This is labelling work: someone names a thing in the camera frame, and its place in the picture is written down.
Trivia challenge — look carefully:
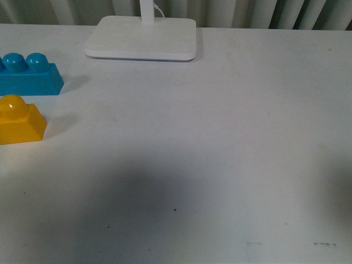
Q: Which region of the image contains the yellow toy block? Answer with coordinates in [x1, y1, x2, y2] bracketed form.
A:
[1, 95, 47, 145]

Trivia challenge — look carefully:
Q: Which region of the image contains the white lamp base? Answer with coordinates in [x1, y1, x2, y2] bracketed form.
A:
[84, 1, 197, 62]

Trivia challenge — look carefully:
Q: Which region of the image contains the blue toy block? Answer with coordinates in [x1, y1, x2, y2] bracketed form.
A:
[1, 53, 64, 96]

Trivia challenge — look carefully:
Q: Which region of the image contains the white curtain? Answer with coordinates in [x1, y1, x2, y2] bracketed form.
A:
[1, 0, 351, 31]

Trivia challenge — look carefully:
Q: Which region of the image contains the white lamp cable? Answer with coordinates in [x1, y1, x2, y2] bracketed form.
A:
[153, 2, 166, 18]

